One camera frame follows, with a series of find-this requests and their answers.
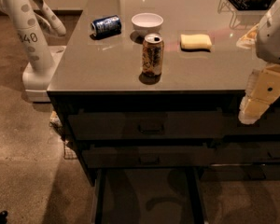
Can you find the black object on floor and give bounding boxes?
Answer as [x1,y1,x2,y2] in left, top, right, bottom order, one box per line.
[0,211,8,224]

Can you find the middle drawer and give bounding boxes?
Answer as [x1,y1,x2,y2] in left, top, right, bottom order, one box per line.
[78,146,215,168]

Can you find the open bottom drawer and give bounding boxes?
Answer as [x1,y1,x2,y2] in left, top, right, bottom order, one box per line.
[91,167,209,224]

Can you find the orange soda can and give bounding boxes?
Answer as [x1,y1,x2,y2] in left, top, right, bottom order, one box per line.
[142,34,164,77]

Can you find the blue soda can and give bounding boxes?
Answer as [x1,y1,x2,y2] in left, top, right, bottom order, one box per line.
[91,15,121,37]

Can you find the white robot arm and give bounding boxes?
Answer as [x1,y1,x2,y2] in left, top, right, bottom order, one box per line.
[236,0,280,125]

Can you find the dark drawer cabinet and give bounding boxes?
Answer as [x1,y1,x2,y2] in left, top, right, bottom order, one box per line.
[46,0,280,189]

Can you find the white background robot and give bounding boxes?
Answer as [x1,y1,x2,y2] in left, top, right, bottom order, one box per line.
[0,0,66,103]

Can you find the dark right drawers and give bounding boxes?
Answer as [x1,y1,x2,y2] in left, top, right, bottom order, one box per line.
[212,101,280,181]

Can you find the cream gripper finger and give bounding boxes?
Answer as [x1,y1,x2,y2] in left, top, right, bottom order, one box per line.
[238,96,269,125]

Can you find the top drawer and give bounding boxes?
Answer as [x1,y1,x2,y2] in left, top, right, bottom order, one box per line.
[68,111,226,140]

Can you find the yellow sponge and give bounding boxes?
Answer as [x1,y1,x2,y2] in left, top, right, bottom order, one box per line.
[180,35,212,50]

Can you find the white bowl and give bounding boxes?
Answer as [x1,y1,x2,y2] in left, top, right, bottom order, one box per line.
[132,13,163,37]

